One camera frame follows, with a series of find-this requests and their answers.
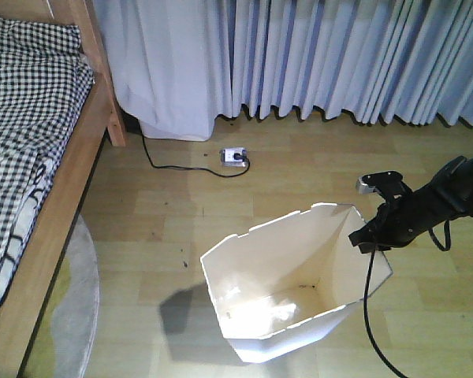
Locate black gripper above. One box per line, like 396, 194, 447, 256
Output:
349, 187, 461, 254

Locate white plastic trash bin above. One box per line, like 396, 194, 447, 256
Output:
200, 202, 393, 363

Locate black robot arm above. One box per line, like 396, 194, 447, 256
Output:
349, 156, 473, 254

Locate light grey pleated curtain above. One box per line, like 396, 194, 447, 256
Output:
205, 1, 473, 126

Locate white sheer curtain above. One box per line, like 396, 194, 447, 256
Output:
94, 0, 233, 141

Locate grey round rug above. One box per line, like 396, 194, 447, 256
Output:
51, 217, 100, 377

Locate black white checkered bedding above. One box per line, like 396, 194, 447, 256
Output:
0, 17, 95, 305

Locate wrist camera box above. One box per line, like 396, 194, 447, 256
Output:
356, 171, 405, 195

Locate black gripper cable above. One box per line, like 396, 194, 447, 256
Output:
363, 204, 409, 378

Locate black power cord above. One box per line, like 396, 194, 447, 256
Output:
140, 132, 251, 178

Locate wooden bed frame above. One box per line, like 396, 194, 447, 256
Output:
0, 1, 127, 377

